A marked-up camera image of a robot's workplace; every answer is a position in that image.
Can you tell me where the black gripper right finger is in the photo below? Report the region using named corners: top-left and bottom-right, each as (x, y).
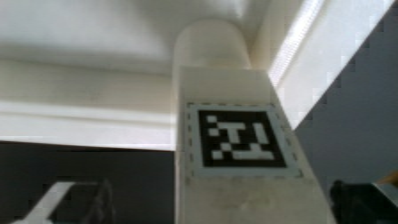
top-left (328, 180), bottom-right (398, 224)

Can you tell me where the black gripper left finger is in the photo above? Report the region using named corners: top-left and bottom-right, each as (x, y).
top-left (10, 181), bottom-right (114, 224)

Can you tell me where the white table leg with tag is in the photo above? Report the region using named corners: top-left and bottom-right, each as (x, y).
top-left (172, 19), bottom-right (336, 224)

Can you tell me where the white square tabletop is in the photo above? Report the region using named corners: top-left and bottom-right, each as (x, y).
top-left (0, 0), bottom-right (398, 150)

